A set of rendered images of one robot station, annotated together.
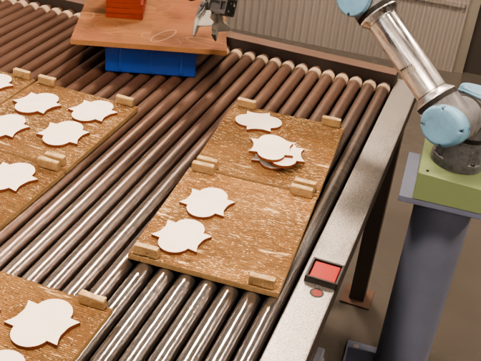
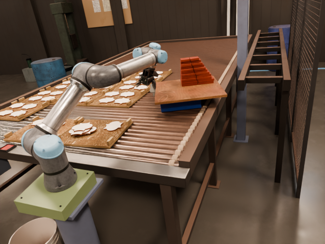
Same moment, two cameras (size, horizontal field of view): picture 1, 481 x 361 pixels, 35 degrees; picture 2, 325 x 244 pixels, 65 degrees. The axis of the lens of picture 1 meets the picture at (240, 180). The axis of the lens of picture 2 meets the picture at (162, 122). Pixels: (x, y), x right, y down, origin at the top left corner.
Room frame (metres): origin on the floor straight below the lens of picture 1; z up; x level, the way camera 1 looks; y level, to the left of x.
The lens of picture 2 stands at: (2.60, -1.55, 1.65)
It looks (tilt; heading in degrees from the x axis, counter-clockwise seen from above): 25 degrees down; 98
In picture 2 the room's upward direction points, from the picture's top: 7 degrees counter-clockwise
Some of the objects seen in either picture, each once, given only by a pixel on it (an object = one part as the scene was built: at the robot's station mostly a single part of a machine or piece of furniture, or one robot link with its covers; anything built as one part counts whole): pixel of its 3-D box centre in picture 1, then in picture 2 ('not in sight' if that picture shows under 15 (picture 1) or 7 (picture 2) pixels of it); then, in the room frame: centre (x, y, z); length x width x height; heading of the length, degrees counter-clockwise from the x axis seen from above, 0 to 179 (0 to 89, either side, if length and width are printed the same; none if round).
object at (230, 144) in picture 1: (272, 147); (94, 132); (1.94, -0.08, 0.93); 0.41 x 0.35 x 0.02; 167
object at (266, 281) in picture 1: (262, 280); (7, 134); (1.31, -0.07, 0.95); 0.06 x 0.02 x 0.03; 77
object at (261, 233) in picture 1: (228, 225); (44, 129); (1.53, 0.02, 0.93); 0.41 x 0.35 x 0.02; 167
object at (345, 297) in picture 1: (376, 210); (174, 240); (2.45, -0.52, 0.43); 0.12 x 0.12 x 0.85; 73
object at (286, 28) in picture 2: not in sight; (281, 47); (4.60, 4.41, 0.46); 0.59 x 0.59 x 0.92
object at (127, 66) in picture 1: (153, 43); (179, 97); (2.50, 0.35, 0.97); 0.31 x 0.31 x 0.10; 5
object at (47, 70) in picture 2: not in sight; (52, 82); (-0.16, 3.23, 0.46); 0.59 x 0.59 x 0.92
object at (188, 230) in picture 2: not in sight; (229, 103); (3.05, 1.49, 0.43); 4.01 x 0.12 x 0.85; 73
